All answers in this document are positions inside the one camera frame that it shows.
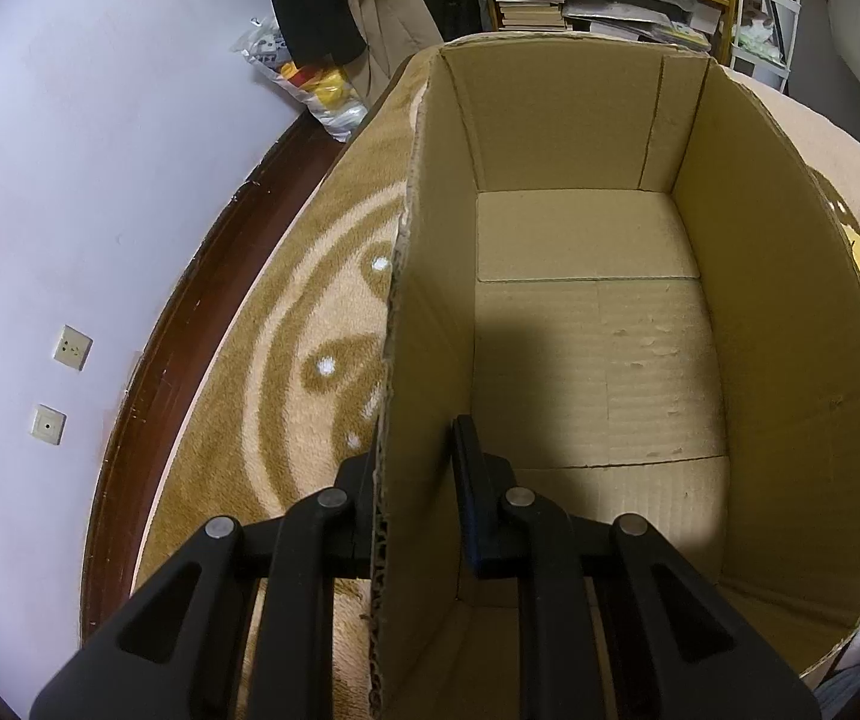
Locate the stack of books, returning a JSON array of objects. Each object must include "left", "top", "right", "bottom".
[{"left": 495, "top": 0, "right": 567, "bottom": 31}]

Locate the white wall socket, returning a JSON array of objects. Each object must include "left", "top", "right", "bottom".
[
  {"left": 31, "top": 403, "right": 67, "bottom": 445},
  {"left": 52, "top": 325, "right": 93, "bottom": 371}
]

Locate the white metal cart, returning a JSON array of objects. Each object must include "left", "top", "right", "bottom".
[{"left": 729, "top": 0, "right": 802, "bottom": 93}]

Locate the black hanging coat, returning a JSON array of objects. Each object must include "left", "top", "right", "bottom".
[{"left": 272, "top": 0, "right": 366, "bottom": 65}]

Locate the cardboard box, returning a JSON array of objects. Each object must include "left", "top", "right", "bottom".
[{"left": 371, "top": 34, "right": 860, "bottom": 718}]

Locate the lower white wall socket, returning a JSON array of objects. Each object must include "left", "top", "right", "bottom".
[{"left": 31, "top": 403, "right": 67, "bottom": 445}]

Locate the plastic bag with yellow items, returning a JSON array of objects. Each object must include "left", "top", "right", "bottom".
[{"left": 231, "top": 15, "right": 368, "bottom": 143}]

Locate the beige brown patterned rug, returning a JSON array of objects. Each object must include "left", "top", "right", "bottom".
[{"left": 142, "top": 68, "right": 860, "bottom": 718}]

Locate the upper white wall socket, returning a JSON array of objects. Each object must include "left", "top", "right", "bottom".
[{"left": 52, "top": 325, "right": 93, "bottom": 371}]

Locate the beige hanging coat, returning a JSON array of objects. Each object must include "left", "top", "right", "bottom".
[{"left": 342, "top": 0, "right": 443, "bottom": 106}]

